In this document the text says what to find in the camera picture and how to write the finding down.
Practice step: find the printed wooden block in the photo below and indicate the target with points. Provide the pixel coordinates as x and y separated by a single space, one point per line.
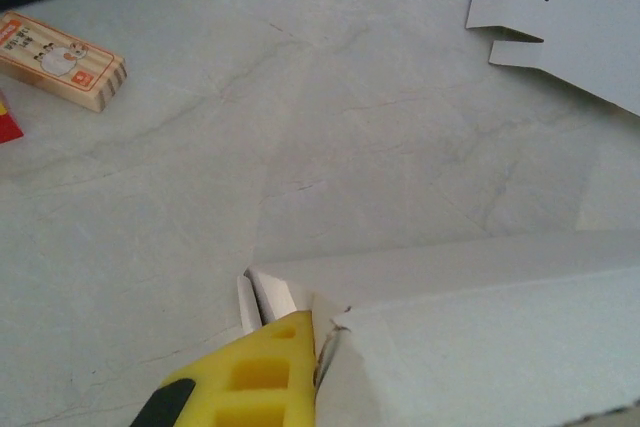
55 59

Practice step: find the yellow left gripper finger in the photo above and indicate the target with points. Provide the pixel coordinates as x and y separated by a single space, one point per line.
250 377

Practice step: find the small red toy brick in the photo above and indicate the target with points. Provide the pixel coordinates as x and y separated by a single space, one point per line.
9 129

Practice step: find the white cardboard paper box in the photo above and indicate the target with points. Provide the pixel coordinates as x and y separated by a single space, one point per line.
590 22
475 337

